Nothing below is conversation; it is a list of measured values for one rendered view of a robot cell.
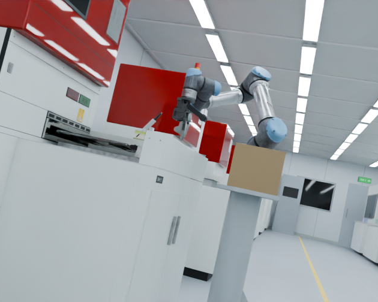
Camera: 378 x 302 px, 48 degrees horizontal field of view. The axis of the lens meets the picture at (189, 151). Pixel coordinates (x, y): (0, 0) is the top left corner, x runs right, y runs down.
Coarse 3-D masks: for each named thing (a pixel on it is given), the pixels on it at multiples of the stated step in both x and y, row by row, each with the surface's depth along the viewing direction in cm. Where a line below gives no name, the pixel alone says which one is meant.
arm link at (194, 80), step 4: (192, 68) 212; (188, 72) 213; (192, 72) 212; (196, 72) 212; (200, 72) 214; (188, 76) 212; (192, 76) 211; (196, 76) 212; (200, 76) 214; (188, 80) 212; (192, 80) 211; (196, 80) 212; (200, 80) 213; (184, 84) 213; (188, 84) 211; (192, 84) 211; (196, 84) 212; (200, 84) 213; (184, 88) 212; (188, 88) 211; (192, 88) 211; (196, 88) 212; (200, 88) 215
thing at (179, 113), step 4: (180, 100) 213; (184, 100) 213; (188, 100) 211; (192, 100) 211; (180, 104) 213; (184, 104) 213; (188, 104) 213; (176, 108) 211; (180, 108) 211; (184, 108) 212; (176, 112) 211; (180, 112) 211; (184, 112) 210; (188, 112) 210; (172, 116) 211; (176, 116) 211; (180, 116) 211; (184, 116) 210; (188, 116) 210; (176, 120) 216; (180, 120) 215; (188, 120) 212
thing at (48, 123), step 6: (48, 120) 197; (54, 120) 202; (48, 126) 198; (60, 126) 208; (66, 126) 213; (42, 132) 197; (48, 132) 199; (78, 132) 226; (84, 132) 232; (48, 138) 200; (54, 138) 205; (60, 138) 210; (78, 144) 228
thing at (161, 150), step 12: (156, 132) 173; (144, 144) 174; (156, 144) 173; (168, 144) 176; (180, 144) 193; (144, 156) 173; (156, 156) 172; (168, 156) 179; (180, 156) 197; (192, 156) 219; (168, 168) 182; (180, 168) 201
